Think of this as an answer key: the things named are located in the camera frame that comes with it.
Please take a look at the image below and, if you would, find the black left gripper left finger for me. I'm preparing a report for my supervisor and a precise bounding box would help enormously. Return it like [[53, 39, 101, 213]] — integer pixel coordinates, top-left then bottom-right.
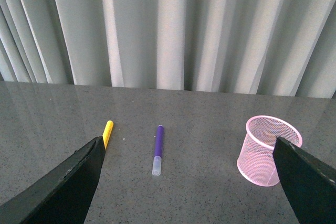
[[1, 136, 106, 223]]

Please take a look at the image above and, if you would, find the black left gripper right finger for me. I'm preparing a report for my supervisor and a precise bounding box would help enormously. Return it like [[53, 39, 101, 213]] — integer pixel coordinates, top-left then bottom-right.
[[272, 137, 335, 223]]

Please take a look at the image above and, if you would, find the purple marker pen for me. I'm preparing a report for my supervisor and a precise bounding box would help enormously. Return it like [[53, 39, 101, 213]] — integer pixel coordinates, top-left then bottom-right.
[[152, 125, 164, 176]]

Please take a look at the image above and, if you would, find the pink mesh pen cup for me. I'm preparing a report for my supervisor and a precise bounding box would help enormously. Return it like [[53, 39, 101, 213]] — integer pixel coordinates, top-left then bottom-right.
[[237, 115, 302, 187]]

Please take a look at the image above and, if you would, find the yellow marker pen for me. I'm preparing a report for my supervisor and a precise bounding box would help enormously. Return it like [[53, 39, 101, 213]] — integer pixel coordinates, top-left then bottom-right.
[[102, 120, 114, 149]]

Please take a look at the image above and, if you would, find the white pleated curtain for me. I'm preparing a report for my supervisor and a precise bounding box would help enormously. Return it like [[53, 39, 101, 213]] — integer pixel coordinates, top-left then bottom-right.
[[1, 0, 335, 98]]

